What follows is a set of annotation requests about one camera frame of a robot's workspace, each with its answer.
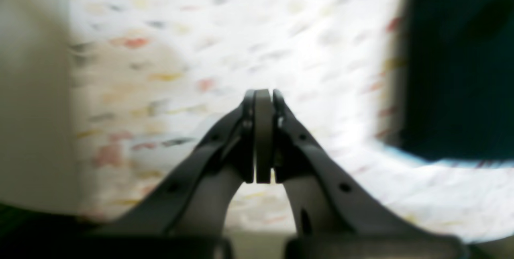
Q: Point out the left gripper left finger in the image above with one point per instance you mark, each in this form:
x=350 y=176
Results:
x=183 y=218

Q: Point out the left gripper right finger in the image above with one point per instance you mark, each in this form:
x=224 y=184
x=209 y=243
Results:
x=335 y=217

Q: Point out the black t-shirt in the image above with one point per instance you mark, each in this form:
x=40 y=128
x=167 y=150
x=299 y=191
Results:
x=459 y=85

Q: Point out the terrazzo patterned tablecloth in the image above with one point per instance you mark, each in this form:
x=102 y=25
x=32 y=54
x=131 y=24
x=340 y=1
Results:
x=151 y=77

